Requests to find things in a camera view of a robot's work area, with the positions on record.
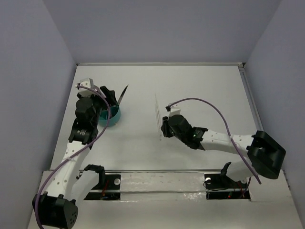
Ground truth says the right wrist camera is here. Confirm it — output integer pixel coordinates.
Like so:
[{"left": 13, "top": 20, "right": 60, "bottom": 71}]
[{"left": 165, "top": 103, "right": 181, "bottom": 118}]

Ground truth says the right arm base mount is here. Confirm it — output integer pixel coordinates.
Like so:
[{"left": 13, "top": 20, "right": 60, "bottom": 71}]
[{"left": 203, "top": 162, "right": 251, "bottom": 200}]

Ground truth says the green handled knife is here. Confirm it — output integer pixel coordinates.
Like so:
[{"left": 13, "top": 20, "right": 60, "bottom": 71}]
[{"left": 117, "top": 85, "right": 129, "bottom": 105}]

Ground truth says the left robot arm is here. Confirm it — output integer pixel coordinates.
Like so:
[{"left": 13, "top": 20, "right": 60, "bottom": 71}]
[{"left": 32, "top": 83, "right": 117, "bottom": 229}]

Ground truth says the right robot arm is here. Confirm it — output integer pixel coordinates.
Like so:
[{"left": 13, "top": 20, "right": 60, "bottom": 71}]
[{"left": 161, "top": 114, "right": 286, "bottom": 187}]

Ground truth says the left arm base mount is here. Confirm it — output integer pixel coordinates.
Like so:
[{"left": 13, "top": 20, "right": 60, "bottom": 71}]
[{"left": 83, "top": 164, "right": 121, "bottom": 201}]

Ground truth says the teal utensil holder cup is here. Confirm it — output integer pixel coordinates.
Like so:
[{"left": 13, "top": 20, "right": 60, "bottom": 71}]
[{"left": 99, "top": 105, "right": 121, "bottom": 127}]

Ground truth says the clear chopstick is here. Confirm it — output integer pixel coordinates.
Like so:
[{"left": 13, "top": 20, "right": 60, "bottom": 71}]
[
  {"left": 155, "top": 101, "right": 162, "bottom": 141},
  {"left": 154, "top": 94, "right": 162, "bottom": 130}
]

